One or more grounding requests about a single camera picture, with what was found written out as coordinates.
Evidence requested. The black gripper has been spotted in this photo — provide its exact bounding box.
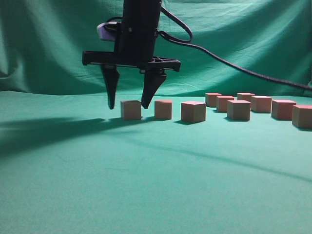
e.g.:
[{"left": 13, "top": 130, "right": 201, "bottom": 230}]
[{"left": 82, "top": 23, "right": 181, "bottom": 110}]

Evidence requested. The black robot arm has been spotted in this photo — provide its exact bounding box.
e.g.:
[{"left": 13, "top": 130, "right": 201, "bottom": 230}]
[{"left": 82, "top": 0, "right": 181, "bottom": 109}]

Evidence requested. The black cable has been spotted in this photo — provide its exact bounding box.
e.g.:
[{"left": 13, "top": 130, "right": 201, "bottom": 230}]
[{"left": 156, "top": 6, "right": 312, "bottom": 91}]

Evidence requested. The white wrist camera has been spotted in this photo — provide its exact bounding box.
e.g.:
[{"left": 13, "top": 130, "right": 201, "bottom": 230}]
[{"left": 97, "top": 21, "right": 121, "bottom": 41}]

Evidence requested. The column red cube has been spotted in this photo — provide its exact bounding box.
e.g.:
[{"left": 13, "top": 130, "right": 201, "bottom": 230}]
[
  {"left": 237, "top": 93, "right": 255, "bottom": 102},
  {"left": 205, "top": 93, "right": 222, "bottom": 107},
  {"left": 181, "top": 101, "right": 206, "bottom": 123},
  {"left": 227, "top": 100, "right": 251, "bottom": 121},
  {"left": 292, "top": 105, "right": 312, "bottom": 129},
  {"left": 120, "top": 100, "right": 142, "bottom": 120},
  {"left": 271, "top": 99, "right": 296, "bottom": 121},
  {"left": 251, "top": 96, "right": 272, "bottom": 113},
  {"left": 216, "top": 96, "right": 234, "bottom": 113}
]

